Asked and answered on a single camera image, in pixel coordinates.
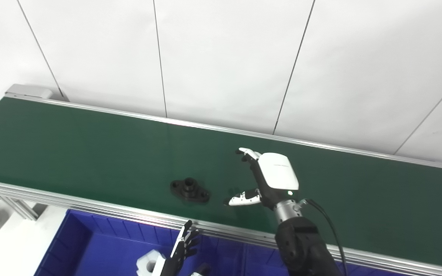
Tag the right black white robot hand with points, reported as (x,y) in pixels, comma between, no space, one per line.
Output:
(278,172)

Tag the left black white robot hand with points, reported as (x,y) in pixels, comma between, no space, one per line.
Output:
(178,255)

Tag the black flange part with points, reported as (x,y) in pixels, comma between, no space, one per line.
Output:
(188,189)

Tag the white block part with hole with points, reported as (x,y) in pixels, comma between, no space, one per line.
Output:
(150,264)

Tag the blue plastic bin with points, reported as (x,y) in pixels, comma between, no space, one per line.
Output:
(261,262)
(102,253)

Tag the green conveyor belt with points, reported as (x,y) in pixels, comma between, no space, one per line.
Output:
(90,153)
(102,211)

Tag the grey conveyor end cap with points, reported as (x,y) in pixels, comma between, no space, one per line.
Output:
(29,92)

